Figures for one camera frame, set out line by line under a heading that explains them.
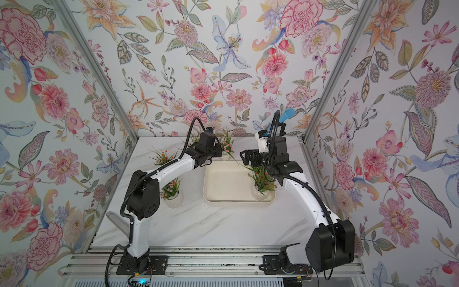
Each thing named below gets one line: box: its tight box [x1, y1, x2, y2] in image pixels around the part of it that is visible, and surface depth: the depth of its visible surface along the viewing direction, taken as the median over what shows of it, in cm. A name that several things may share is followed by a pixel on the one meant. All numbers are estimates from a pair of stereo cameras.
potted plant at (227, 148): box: [219, 129, 240, 166], surface depth 88 cm
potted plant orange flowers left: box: [144, 145, 181, 166], surface depth 96 cm
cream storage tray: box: [202, 160, 276, 207], surface depth 98 cm
